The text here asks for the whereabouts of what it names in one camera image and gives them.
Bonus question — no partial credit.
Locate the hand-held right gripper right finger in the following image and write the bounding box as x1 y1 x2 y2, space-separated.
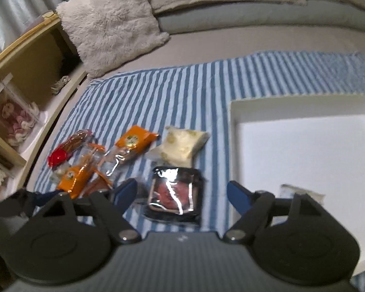
223 181 326 244

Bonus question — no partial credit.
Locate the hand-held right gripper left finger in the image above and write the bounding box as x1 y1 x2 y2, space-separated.
38 179 141 245

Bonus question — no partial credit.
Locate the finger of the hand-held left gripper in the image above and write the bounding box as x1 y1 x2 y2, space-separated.
0 189 61 218

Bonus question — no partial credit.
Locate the black foil snack packet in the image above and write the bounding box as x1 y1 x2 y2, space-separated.
143 166 206 224

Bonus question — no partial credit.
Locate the orange snack packet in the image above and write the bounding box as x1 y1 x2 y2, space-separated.
105 125 160 175
57 164 93 200

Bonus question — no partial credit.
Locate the red snack packet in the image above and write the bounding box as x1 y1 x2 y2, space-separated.
47 129 93 169

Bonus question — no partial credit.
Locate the white cardboard box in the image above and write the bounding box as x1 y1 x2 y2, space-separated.
228 94 365 277

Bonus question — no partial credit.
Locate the silver snack packet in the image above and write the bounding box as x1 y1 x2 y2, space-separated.
280 184 325 204

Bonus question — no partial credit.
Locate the clear orange-trimmed snack packet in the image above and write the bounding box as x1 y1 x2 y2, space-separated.
79 143 113 195

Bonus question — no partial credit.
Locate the cream white snack packet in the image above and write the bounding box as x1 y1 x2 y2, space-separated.
146 125 210 168

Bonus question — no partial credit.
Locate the clear plastic bag with toys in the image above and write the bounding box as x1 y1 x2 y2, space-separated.
0 73 45 149

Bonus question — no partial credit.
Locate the blue white striped cloth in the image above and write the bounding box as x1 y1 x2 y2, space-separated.
33 50 365 292

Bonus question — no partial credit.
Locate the small furry object on shelf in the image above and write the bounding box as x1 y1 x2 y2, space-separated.
51 75 71 94

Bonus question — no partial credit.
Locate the wooden shelf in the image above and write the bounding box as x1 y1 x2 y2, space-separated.
0 10 89 189

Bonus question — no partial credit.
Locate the fluffy white pillow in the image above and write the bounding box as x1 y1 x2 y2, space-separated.
56 0 171 78

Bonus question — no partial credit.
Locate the grey bed cushion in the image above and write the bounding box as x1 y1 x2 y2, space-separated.
156 0 365 35

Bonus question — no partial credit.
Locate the grey curtain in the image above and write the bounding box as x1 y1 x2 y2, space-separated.
0 0 64 64

